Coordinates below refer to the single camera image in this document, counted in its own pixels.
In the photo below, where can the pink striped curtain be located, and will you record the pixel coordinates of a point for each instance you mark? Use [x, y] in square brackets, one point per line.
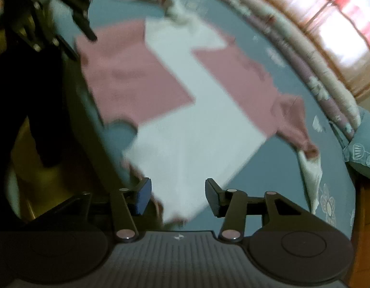
[337, 21]

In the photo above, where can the wooden bed headboard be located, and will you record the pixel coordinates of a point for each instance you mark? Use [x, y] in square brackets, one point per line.
[366, 231]

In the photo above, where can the person's dark clothing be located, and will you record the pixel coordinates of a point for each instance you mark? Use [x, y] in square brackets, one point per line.
[29, 102]

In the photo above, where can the pink and white sweater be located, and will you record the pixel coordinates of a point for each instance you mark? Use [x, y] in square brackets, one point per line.
[188, 111]

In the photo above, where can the blue pillow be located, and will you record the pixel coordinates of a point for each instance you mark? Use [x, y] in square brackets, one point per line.
[364, 150]

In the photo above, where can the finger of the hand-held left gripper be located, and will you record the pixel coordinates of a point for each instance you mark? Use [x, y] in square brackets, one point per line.
[35, 24]
[77, 6]

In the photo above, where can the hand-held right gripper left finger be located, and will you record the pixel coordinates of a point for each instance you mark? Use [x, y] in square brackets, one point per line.
[141, 199]

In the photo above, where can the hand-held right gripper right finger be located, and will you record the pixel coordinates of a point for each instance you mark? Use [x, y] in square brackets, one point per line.
[213, 198]

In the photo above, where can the folded floral quilt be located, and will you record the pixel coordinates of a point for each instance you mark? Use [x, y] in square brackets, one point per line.
[307, 72]

